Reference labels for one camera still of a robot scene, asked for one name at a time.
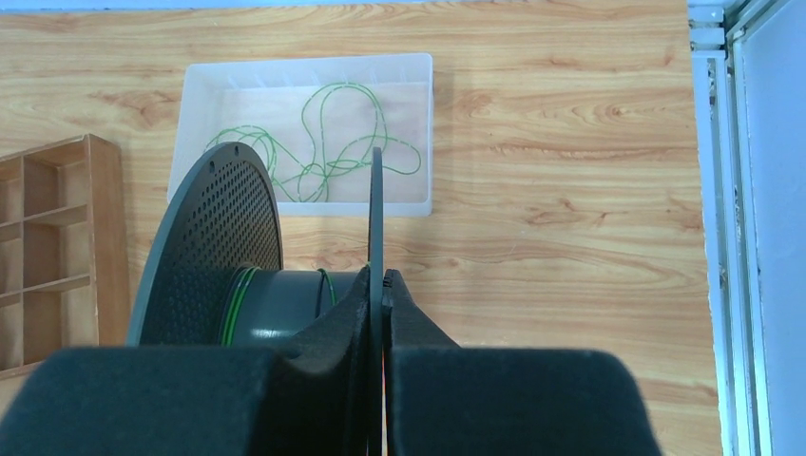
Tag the dark grey spool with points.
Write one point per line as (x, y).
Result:
(215, 273)

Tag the wooden compartment tray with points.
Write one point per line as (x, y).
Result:
(64, 265)

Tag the translucent plastic bin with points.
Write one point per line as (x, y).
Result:
(315, 124)

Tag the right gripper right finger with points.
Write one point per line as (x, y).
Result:
(446, 399)

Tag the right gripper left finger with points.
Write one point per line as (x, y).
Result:
(306, 396)

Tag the aluminium frame rail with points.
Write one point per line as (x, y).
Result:
(748, 67)

